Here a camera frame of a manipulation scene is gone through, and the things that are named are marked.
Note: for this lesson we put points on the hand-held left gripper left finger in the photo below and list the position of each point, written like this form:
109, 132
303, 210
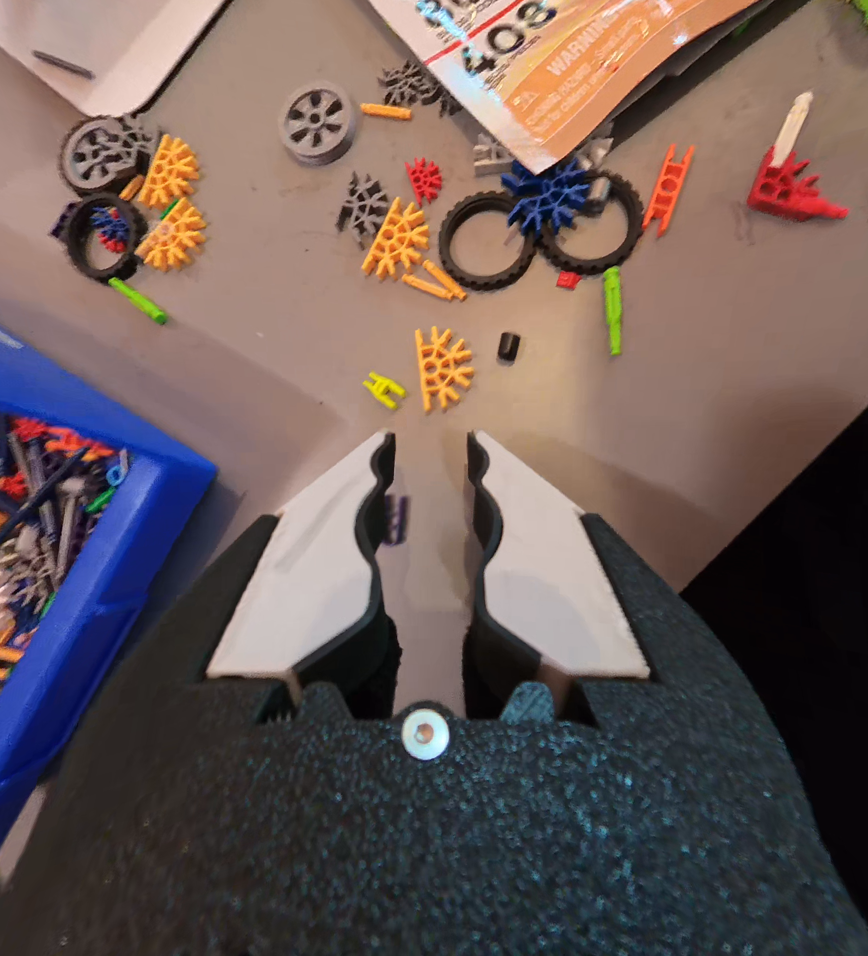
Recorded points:
299, 590

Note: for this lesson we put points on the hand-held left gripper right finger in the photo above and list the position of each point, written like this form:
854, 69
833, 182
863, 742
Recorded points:
553, 590

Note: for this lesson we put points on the purple ladder connector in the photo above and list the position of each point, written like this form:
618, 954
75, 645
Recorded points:
398, 517

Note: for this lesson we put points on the blue plastic parts bin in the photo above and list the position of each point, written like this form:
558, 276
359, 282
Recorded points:
127, 582

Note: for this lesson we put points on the pile of toy building pieces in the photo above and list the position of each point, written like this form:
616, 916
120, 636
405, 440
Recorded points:
23, 538

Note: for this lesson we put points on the large red connector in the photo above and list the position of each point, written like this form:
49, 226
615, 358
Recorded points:
777, 190

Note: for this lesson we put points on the white rod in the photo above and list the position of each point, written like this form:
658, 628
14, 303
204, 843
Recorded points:
792, 123

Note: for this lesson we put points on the yellow-green clip connector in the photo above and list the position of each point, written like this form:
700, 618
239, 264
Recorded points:
383, 388

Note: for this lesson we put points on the small black cylinder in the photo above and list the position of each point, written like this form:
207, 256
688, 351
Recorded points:
508, 349

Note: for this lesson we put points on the yellow fan connector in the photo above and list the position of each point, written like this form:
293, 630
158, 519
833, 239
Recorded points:
172, 235
396, 239
425, 373
168, 172

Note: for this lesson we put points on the tiny red piece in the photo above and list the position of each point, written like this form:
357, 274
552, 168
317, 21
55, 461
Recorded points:
568, 280

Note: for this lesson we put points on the large black rubber tire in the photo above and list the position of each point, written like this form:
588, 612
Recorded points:
478, 278
590, 265

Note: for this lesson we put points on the yellow rod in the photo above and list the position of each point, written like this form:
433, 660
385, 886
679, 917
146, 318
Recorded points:
426, 287
445, 280

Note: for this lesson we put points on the orange ladder piece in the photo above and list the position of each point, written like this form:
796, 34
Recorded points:
650, 220

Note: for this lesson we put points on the dark grey fan connector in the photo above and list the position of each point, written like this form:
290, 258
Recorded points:
363, 207

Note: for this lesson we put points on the blue snowflake connector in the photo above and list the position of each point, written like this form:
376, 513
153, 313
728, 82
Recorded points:
546, 198

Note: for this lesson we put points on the tiny red connector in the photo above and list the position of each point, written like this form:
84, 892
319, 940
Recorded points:
114, 243

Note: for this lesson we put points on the grey cylinder spacer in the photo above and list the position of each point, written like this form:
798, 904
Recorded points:
598, 196

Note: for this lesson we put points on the small black rubber tire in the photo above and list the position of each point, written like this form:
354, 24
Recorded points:
77, 243

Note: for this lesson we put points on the small blue connector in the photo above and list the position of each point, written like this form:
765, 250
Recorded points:
107, 222

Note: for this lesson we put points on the small red fan connector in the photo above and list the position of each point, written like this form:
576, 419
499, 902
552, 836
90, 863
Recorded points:
424, 179

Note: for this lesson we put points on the tiny orange rod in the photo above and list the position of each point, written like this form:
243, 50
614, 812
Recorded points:
132, 187

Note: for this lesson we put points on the purple clip piece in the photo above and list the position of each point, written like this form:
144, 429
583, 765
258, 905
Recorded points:
62, 222

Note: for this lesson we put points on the white connector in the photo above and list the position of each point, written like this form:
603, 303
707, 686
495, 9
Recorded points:
490, 155

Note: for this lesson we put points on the grey spoked wheel hub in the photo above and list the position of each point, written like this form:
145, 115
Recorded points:
288, 131

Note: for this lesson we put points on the grey wheel with tire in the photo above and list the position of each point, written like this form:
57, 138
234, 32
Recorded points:
75, 160

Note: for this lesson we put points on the short orange rod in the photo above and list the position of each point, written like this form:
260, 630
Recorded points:
385, 112

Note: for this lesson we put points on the dark grey snowflake connector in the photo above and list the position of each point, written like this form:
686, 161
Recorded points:
408, 86

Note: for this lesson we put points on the printed toy set bag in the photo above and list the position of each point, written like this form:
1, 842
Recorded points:
590, 67

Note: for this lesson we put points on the small dark grey rod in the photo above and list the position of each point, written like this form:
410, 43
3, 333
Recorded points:
64, 65

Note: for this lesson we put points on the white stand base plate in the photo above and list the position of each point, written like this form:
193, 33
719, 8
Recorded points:
127, 45

